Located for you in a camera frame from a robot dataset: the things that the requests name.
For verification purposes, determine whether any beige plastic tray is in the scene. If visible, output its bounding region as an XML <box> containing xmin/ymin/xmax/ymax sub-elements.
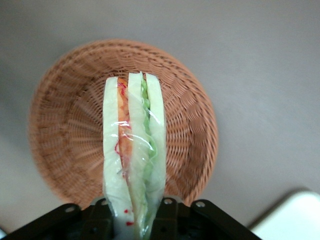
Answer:
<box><xmin>249</xmin><ymin>188</ymin><xmax>320</xmax><ymax>240</ymax></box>

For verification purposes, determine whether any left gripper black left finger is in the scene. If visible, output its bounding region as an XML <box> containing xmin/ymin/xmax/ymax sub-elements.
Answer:
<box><xmin>82</xmin><ymin>197</ymin><xmax>117</xmax><ymax>240</ymax></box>

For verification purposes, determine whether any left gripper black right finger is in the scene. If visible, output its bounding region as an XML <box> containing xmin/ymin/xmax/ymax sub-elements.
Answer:
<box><xmin>149</xmin><ymin>196</ymin><xmax>182</xmax><ymax>240</ymax></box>

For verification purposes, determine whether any brown round wicker basket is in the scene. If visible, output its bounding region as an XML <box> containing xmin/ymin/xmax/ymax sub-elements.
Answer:
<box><xmin>27</xmin><ymin>38</ymin><xmax>220</xmax><ymax>210</ymax></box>

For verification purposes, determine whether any triangle sandwich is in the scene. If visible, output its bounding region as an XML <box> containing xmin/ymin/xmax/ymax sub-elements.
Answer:
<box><xmin>102</xmin><ymin>71</ymin><xmax>168</xmax><ymax>240</ymax></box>

